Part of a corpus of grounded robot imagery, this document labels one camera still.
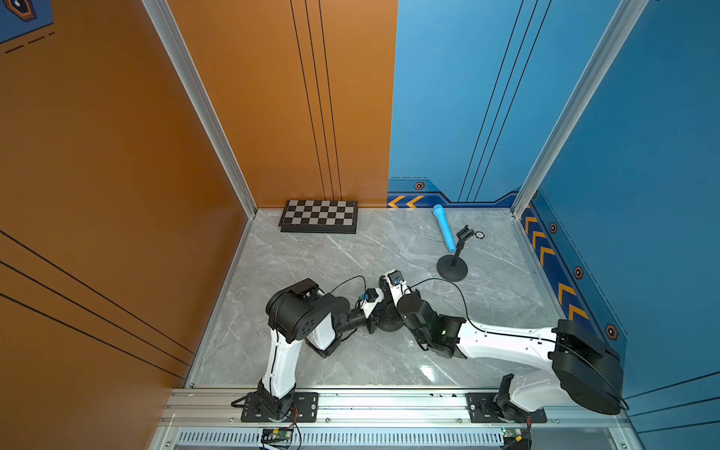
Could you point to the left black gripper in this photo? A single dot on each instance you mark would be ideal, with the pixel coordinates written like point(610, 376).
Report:
point(371, 322)

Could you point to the black stand pole with clip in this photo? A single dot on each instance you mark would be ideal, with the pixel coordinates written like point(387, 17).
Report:
point(463, 236)

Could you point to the black round stand base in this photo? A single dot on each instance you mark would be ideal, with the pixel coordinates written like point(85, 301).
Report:
point(452, 268)

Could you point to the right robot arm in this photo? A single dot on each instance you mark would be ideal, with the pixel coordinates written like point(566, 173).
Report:
point(570, 363)

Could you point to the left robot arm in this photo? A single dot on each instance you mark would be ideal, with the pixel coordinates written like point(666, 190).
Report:
point(302, 313)

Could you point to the light blue toy microphone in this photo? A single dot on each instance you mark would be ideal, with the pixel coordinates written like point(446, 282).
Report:
point(440, 214)

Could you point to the black white checkerboard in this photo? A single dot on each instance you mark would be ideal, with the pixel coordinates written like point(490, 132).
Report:
point(319, 217)

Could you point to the left green circuit board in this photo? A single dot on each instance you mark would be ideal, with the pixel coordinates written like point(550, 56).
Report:
point(276, 437)

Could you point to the green circuit board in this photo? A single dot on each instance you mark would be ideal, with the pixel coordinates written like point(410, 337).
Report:
point(276, 437)
point(516, 439)

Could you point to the right green circuit board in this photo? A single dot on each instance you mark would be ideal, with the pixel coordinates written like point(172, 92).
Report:
point(516, 439)

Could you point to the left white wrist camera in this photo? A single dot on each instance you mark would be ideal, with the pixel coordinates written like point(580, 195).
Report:
point(370, 300)

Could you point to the aluminium rail frame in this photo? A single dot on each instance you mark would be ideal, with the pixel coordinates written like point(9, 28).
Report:
point(380, 418)

